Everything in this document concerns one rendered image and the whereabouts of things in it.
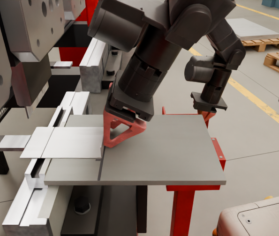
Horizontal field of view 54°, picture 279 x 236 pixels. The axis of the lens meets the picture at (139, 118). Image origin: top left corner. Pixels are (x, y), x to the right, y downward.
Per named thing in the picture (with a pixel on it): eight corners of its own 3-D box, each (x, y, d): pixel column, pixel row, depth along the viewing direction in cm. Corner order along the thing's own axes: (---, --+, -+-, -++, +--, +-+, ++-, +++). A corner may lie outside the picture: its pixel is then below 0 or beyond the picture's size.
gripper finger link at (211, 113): (182, 117, 90) (191, 92, 85) (202, 121, 91) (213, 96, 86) (186, 129, 84) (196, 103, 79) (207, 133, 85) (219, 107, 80)
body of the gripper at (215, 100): (189, 96, 85) (197, 75, 81) (219, 101, 87) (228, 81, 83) (193, 106, 80) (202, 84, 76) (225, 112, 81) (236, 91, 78)
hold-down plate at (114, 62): (118, 88, 92) (117, 80, 90) (101, 88, 92) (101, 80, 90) (122, 57, 117) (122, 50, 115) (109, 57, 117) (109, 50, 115)
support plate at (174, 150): (225, 185, 40) (227, 180, 39) (44, 185, 40) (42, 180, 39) (201, 118, 55) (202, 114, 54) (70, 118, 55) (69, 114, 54)
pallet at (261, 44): (286, 49, 393) (290, 40, 385) (234, 54, 378) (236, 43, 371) (243, 28, 492) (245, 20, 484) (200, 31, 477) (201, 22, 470)
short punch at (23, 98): (35, 118, 38) (19, 52, 33) (21, 118, 38) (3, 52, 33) (54, 87, 46) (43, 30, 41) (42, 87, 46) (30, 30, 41)
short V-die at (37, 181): (48, 188, 42) (44, 173, 40) (28, 188, 42) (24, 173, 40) (74, 117, 59) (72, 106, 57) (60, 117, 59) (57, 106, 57)
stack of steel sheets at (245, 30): (280, 38, 391) (281, 33, 388) (239, 40, 380) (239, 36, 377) (243, 21, 475) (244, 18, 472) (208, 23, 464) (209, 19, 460)
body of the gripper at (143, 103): (107, 107, 38) (130, 62, 34) (113, 77, 47) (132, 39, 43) (148, 125, 40) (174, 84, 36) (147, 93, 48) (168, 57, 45)
